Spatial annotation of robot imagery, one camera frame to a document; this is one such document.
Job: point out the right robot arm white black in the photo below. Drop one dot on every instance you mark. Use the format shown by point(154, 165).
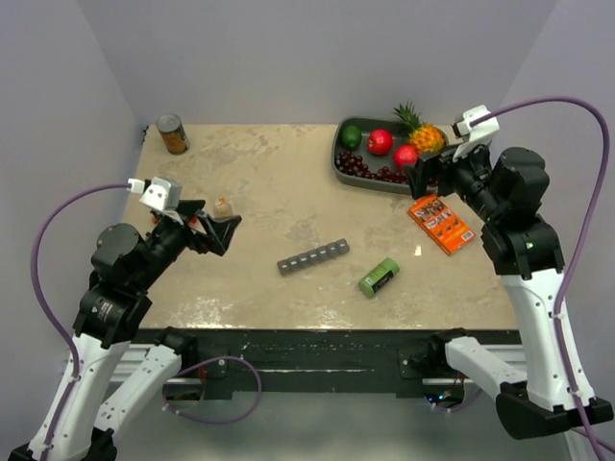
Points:
point(552, 395)

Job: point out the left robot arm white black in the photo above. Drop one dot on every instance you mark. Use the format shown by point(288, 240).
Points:
point(85, 422)

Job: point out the red apple left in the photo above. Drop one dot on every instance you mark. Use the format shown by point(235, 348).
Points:
point(380, 142)

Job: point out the amber pill bottle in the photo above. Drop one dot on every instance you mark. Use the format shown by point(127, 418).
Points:
point(222, 208)

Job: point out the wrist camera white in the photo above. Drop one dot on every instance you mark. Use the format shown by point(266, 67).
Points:
point(159, 194)
point(474, 127)

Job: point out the red cherry tomato bunch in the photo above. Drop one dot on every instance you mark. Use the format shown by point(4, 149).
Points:
point(155, 218)

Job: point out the small pineapple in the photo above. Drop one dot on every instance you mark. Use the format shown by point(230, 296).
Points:
point(425, 137)

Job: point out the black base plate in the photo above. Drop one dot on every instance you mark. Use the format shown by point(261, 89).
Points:
point(333, 361)

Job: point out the green lime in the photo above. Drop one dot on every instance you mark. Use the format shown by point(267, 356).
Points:
point(351, 137)

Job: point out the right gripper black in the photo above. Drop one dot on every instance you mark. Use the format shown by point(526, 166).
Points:
point(425, 169)

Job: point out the orange snack packet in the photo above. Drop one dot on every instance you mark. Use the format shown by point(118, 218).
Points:
point(447, 230)

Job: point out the red apple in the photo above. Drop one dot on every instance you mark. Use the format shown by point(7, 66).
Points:
point(406, 154)
point(380, 142)

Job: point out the tin can orange label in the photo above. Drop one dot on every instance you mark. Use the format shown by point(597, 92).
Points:
point(172, 132)

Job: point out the green cylindrical bottle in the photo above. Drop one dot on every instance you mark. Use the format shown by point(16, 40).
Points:
point(378, 277)

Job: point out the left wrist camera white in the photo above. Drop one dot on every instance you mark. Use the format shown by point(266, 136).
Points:
point(159, 194)

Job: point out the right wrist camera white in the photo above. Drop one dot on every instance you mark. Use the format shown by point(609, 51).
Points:
point(474, 127)

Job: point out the dark green tray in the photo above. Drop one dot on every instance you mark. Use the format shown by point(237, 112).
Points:
point(373, 163)

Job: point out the dark red grape bunch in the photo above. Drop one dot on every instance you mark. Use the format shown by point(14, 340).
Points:
point(354, 165)

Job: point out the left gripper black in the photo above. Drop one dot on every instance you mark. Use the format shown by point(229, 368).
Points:
point(221, 230)

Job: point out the red apple right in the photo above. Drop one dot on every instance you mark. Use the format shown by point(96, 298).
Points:
point(406, 154)

